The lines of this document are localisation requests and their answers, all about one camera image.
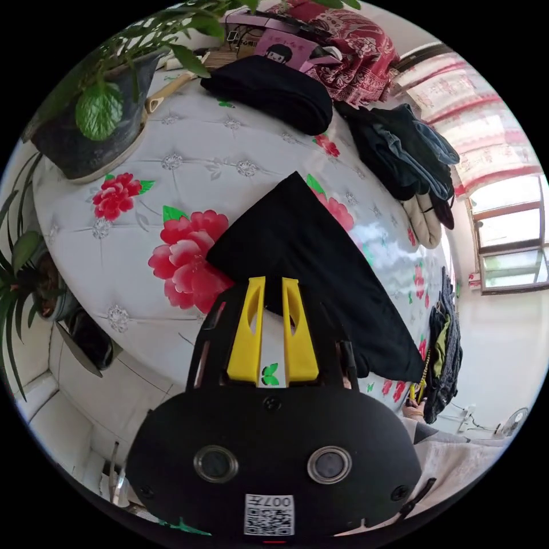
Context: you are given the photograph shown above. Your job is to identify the white fan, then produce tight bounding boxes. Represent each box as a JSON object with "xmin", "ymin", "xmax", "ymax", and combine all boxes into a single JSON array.
[{"xmin": 499, "ymin": 406, "xmax": 531, "ymax": 439}]

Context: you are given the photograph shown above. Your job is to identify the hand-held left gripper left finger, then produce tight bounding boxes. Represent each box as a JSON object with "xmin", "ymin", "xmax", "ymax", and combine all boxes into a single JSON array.
[{"xmin": 226, "ymin": 276, "xmax": 266, "ymax": 383}]

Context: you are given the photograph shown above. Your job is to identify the small potted plant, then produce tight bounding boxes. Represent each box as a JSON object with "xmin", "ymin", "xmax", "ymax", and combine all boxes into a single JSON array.
[{"xmin": 0, "ymin": 152, "xmax": 83, "ymax": 402}]

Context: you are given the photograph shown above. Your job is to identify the large potted plant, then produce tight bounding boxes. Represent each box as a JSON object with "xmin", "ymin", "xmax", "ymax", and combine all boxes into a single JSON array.
[{"xmin": 20, "ymin": 0, "xmax": 362, "ymax": 186}]

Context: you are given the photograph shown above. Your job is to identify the red patterned blanket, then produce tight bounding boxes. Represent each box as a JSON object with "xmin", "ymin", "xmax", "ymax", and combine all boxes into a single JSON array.
[{"xmin": 264, "ymin": 0, "xmax": 402, "ymax": 109}]

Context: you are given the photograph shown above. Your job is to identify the red patterned curtain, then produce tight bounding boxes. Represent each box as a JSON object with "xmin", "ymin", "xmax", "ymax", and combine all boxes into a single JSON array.
[{"xmin": 396, "ymin": 45, "xmax": 542, "ymax": 199}]

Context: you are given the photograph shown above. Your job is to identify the purple carton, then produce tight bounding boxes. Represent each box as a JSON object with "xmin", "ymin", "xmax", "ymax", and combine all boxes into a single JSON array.
[{"xmin": 222, "ymin": 10, "xmax": 344, "ymax": 73}]

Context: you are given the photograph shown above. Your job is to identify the folded black garment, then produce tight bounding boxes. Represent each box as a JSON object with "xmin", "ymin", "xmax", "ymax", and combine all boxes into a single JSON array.
[{"xmin": 200, "ymin": 55, "xmax": 335, "ymax": 136}]

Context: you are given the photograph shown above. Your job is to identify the black pants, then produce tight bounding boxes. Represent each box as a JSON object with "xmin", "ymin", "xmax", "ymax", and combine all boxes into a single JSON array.
[{"xmin": 205, "ymin": 170, "xmax": 426, "ymax": 383}]

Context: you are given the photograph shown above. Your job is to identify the person's body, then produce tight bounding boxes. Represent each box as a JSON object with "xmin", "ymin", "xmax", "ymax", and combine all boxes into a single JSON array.
[{"xmin": 401, "ymin": 416, "xmax": 522, "ymax": 522}]

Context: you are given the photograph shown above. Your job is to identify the pile of clothes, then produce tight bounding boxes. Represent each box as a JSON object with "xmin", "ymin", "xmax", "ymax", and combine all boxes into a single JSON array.
[
  {"xmin": 422, "ymin": 265, "xmax": 465, "ymax": 425},
  {"xmin": 333, "ymin": 102, "xmax": 462, "ymax": 250}
]

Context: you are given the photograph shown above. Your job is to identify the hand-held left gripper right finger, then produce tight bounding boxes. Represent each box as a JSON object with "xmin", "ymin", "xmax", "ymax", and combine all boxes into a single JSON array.
[{"xmin": 281, "ymin": 277, "xmax": 320, "ymax": 384}]

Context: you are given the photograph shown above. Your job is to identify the window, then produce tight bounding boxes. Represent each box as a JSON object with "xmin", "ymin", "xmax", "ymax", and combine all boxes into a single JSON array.
[{"xmin": 466, "ymin": 174, "xmax": 549, "ymax": 297}]

